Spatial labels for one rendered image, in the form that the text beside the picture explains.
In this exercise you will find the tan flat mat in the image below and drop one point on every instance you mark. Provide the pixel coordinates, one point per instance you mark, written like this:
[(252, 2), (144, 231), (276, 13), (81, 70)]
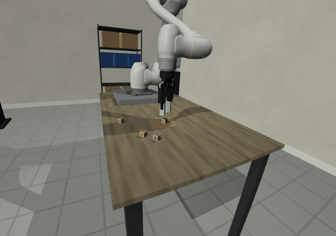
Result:
[(156, 122)]

